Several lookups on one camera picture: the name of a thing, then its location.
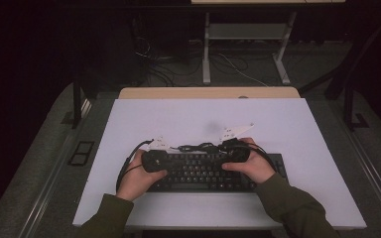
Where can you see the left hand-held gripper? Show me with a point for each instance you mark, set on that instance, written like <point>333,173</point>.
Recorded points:
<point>153,162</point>

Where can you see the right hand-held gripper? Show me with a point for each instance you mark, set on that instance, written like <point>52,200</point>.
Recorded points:
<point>236,152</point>

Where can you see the black computer keyboard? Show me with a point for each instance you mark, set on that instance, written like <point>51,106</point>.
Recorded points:
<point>198,173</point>

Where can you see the person's left hand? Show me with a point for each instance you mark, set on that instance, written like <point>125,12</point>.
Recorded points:
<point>137,181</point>

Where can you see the person's right hand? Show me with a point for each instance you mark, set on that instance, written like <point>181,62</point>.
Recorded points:
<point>256,168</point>

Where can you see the small grey round cap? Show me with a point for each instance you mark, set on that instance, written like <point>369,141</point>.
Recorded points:
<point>243,97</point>

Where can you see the wooden table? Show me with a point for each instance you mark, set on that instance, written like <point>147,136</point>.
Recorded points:
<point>178,92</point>

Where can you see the black metal stand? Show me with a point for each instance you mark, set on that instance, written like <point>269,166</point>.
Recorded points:
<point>349,99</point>
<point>77,105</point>

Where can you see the black rectangular floor frame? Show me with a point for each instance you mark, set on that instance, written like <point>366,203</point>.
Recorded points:
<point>81,162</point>

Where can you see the white metal desk frame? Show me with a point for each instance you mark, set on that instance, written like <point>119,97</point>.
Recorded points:
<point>206,59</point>

